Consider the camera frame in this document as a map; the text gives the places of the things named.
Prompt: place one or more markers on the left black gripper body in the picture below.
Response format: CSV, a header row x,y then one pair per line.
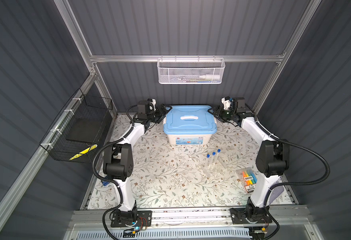
x,y
153,115

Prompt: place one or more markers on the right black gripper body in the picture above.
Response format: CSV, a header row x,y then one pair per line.
x,y
229,114

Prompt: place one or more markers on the blue plastic bin lid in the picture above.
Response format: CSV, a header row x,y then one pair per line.
x,y
189,120

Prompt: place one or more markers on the white plastic storage bin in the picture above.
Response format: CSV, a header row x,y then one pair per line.
x,y
201,139

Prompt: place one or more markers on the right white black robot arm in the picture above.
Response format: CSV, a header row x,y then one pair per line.
x,y
271,161

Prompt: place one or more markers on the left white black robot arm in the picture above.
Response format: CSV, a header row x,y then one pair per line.
x,y
118,159

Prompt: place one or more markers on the white bottle in basket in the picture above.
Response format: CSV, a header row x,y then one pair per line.
x,y
210,77

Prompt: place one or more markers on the clear plastic well plate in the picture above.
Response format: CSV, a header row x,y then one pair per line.
x,y
219,169

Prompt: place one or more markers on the floral patterned table mat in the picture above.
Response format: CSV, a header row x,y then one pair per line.
x,y
167,176

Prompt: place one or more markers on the pack of coloured markers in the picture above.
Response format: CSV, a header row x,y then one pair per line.
x,y
247,178

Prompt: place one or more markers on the grey cloth roll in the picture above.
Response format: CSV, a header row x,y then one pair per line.
x,y
274,194

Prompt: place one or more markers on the white wire mesh basket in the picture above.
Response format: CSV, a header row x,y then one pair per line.
x,y
186,71

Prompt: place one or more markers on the black wire wall basket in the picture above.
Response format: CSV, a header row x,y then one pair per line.
x,y
83,129

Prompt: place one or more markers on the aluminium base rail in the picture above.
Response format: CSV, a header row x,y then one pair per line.
x,y
195,217

